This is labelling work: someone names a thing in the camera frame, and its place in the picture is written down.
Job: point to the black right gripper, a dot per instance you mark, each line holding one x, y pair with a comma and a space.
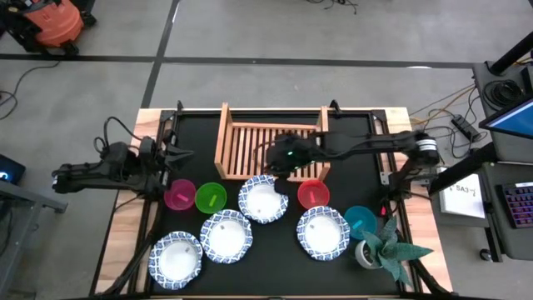
291, 156

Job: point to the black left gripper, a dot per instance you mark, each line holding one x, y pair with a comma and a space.
156, 156

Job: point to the blue patterned paper bowl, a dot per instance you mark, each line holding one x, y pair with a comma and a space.
323, 235
260, 202
226, 239

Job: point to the teal plastic bowl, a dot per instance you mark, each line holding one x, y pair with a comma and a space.
354, 214

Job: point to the blue patterned paper plate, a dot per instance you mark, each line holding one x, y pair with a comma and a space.
175, 262

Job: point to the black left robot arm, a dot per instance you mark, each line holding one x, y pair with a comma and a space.
91, 175

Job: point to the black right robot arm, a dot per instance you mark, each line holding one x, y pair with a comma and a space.
375, 143

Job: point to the wooden slatted shelf rack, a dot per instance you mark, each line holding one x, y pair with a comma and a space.
241, 146

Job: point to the pink plastic cup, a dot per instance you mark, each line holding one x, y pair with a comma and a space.
175, 189

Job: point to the red plastic bowl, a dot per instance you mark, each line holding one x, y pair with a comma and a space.
320, 189

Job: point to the green plastic cup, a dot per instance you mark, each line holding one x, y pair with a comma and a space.
206, 192

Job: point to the black table mat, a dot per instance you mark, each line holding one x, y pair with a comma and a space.
275, 250

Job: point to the small red connector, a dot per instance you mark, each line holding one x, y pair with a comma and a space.
383, 210

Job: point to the green plant in white pot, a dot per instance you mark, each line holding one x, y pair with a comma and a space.
391, 254

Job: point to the gray metal cart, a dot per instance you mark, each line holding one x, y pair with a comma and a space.
25, 204

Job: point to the dark device with blue light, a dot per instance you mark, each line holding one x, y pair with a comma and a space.
10, 171

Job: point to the white paper sheet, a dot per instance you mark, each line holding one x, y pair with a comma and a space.
462, 200

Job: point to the orange shop vacuum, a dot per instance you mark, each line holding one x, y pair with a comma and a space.
54, 23

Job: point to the black power strip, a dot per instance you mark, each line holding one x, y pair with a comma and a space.
465, 127

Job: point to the gray keyboard cart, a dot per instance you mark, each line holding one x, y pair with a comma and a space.
499, 233

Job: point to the dark gray computer desk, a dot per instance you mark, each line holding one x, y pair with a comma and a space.
483, 75

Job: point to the blue-screen computer monitor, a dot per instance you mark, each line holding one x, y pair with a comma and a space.
510, 121

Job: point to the backlit purple keyboard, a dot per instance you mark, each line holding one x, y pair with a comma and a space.
520, 204

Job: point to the black aluminium table frame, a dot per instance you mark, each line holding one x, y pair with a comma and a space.
146, 216

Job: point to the black slanted frame beam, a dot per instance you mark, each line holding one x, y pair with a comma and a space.
462, 168

